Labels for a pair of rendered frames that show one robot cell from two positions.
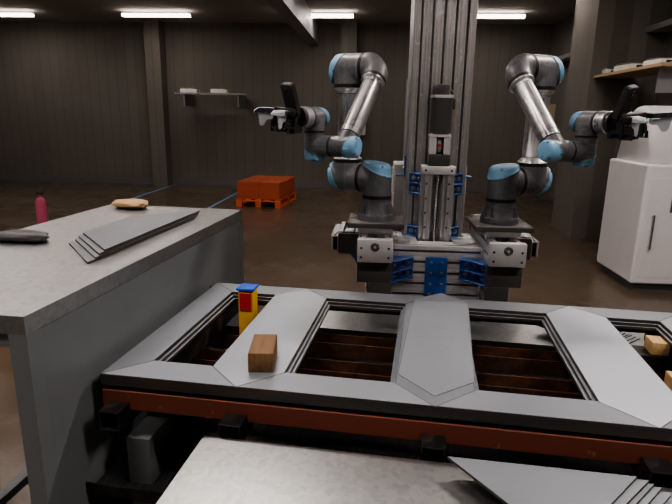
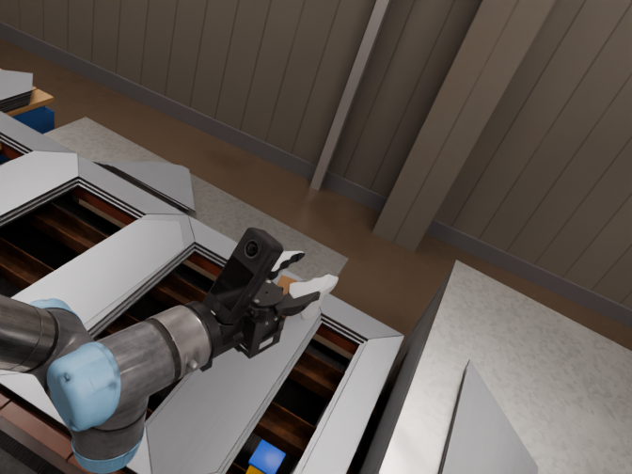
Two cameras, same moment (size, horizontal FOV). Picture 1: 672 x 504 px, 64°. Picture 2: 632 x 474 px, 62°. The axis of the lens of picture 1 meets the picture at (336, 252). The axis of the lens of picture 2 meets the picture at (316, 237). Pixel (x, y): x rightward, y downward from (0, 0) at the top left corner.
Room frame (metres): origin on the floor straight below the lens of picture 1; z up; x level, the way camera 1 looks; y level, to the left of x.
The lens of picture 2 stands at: (2.33, 0.24, 1.92)
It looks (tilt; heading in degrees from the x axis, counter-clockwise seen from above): 37 degrees down; 182
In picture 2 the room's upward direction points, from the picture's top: 22 degrees clockwise
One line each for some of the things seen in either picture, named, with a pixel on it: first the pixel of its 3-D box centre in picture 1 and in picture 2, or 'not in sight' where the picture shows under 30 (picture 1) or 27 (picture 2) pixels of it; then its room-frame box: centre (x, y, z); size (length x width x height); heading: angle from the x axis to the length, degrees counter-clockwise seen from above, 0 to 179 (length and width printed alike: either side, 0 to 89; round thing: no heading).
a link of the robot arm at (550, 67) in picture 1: (535, 127); not in sight; (2.21, -0.78, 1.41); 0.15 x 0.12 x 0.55; 112
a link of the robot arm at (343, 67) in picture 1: (348, 123); not in sight; (2.26, -0.04, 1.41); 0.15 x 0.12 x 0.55; 60
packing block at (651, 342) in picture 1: (657, 345); not in sight; (1.50, -0.96, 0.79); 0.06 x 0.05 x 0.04; 171
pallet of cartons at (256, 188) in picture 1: (267, 190); not in sight; (9.23, 1.18, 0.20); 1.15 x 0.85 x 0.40; 177
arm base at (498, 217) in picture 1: (499, 209); not in sight; (2.16, -0.65, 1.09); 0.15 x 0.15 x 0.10
